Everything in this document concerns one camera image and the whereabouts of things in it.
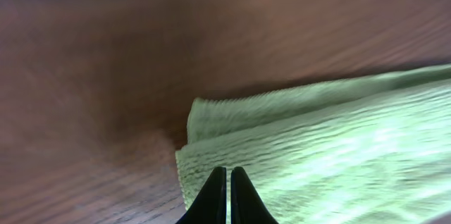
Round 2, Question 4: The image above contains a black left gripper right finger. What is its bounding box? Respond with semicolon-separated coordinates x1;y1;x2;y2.
230;167;278;224

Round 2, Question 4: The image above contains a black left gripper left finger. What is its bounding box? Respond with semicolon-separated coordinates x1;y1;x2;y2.
175;167;227;224

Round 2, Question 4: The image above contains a light green microfiber cloth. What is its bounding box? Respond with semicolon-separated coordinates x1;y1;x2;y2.
175;65;450;223

